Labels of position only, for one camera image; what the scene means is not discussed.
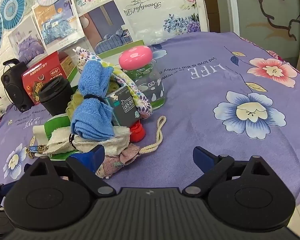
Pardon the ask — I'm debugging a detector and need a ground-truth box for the red small cloth object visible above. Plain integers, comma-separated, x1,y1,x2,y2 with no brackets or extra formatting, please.
130,120,146,143

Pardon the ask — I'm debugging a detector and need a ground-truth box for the pink knitted bow hat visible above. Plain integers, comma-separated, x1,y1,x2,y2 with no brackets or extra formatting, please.
96,144,140,179

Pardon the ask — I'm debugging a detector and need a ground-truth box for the blue paper fan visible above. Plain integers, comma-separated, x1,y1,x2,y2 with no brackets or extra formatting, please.
0,0,26,30

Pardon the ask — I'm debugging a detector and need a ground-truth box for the white floral bedding package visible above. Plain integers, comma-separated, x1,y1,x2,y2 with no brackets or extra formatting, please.
75,0,201,44

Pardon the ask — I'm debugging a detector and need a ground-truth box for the white towel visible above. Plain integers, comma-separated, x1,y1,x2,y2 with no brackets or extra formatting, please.
43,126,130,157

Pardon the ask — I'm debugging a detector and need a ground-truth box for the olive green bath pouf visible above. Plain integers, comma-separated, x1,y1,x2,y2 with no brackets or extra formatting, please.
65,90,84,120

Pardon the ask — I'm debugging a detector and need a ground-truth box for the black speaker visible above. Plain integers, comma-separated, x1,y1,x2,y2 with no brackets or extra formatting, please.
1,59,34,113

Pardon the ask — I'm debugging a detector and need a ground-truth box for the floral fabric pouch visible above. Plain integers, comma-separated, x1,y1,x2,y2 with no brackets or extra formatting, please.
73,47,153,119

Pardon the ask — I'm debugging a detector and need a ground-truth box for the purple floral bedsheet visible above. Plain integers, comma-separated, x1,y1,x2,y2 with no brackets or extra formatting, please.
0,31,300,205

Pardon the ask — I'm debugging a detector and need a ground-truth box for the cream cotton rope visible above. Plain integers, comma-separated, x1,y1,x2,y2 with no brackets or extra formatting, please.
139,115,167,155

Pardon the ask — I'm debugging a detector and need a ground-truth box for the glass jar pink lid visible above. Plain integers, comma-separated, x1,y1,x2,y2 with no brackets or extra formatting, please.
119,46,165,110

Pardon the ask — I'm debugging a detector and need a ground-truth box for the bedding poster dark blue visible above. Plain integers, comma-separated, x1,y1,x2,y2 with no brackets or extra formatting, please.
79,0,136,54

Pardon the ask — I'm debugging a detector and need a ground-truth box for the grey soft tissue pack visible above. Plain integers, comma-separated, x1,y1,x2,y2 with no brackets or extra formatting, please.
105,86,140,127

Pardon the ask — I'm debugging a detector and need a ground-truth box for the bedding poster purple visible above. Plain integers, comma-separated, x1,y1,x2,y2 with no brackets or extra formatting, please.
8,16,46,64

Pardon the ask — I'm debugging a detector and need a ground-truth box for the yellow thread skein blue label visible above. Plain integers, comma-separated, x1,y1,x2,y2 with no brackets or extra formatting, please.
26,145,49,159

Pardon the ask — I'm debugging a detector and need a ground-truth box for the green gift box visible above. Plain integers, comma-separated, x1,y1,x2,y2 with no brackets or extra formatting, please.
68,40,144,87

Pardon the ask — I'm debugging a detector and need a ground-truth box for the red cracker box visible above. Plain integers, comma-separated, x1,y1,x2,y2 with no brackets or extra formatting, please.
21,51,67,105

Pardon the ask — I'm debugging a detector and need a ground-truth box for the black lidded coffee cup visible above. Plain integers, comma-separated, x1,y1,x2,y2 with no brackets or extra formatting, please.
38,76,74,116

